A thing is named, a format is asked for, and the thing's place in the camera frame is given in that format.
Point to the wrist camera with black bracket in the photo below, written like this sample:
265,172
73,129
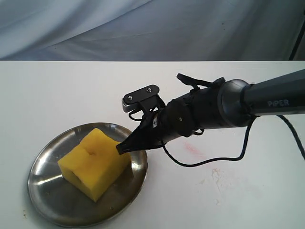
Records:
144,99

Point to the grey fabric backdrop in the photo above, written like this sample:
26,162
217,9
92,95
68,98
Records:
149,30

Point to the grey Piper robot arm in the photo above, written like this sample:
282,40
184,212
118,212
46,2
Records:
208,105

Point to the black stand pole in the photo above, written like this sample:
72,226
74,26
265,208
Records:
298,39

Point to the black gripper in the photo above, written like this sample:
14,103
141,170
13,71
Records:
170,123

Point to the yellow sponge block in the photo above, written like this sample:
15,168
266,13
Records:
94,164

